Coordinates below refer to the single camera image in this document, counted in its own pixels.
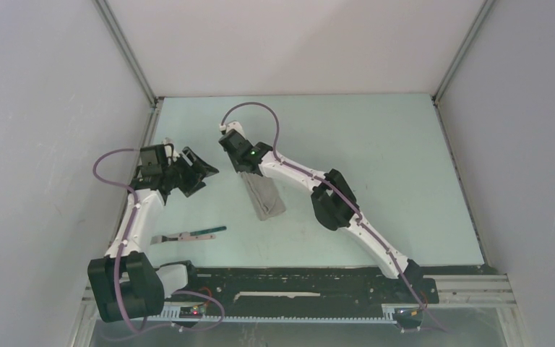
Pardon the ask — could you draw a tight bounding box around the aluminium frame post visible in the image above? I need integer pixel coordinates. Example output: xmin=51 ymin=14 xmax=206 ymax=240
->
xmin=432 ymin=0 xmax=497 ymax=106
xmin=92 ymin=0 xmax=158 ymax=108

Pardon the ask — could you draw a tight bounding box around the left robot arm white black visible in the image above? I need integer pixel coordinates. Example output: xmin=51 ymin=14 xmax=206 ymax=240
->
xmin=87 ymin=142 xmax=218 ymax=322

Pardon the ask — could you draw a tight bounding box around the left aluminium frame post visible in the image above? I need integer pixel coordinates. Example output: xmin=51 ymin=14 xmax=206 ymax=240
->
xmin=92 ymin=0 xmax=158 ymax=108

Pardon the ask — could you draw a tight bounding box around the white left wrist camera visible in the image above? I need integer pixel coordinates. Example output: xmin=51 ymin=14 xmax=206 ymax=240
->
xmin=162 ymin=137 xmax=180 ymax=162

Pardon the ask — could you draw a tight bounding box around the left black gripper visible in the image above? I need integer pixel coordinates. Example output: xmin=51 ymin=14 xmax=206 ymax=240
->
xmin=163 ymin=147 xmax=218 ymax=198

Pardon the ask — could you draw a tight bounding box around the grey cloth napkin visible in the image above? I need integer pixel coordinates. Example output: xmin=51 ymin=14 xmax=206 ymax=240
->
xmin=240 ymin=172 xmax=286 ymax=221

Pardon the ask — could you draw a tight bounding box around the left white base arm link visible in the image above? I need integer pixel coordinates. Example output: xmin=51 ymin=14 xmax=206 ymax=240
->
xmin=156 ymin=261 xmax=197 ymax=299

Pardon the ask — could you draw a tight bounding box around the right aluminium frame post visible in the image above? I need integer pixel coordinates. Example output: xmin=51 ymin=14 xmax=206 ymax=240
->
xmin=432 ymin=0 xmax=497 ymax=106

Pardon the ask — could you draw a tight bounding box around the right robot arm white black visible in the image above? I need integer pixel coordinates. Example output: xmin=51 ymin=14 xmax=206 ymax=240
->
xmin=219 ymin=127 xmax=423 ymax=302

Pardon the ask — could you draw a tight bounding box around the white slotted cable duct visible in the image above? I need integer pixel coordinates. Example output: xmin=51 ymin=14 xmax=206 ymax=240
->
xmin=148 ymin=306 xmax=423 ymax=325

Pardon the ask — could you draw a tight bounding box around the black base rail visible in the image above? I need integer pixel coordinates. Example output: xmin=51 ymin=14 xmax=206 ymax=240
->
xmin=167 ymin=267 xmax=439 ymax=318

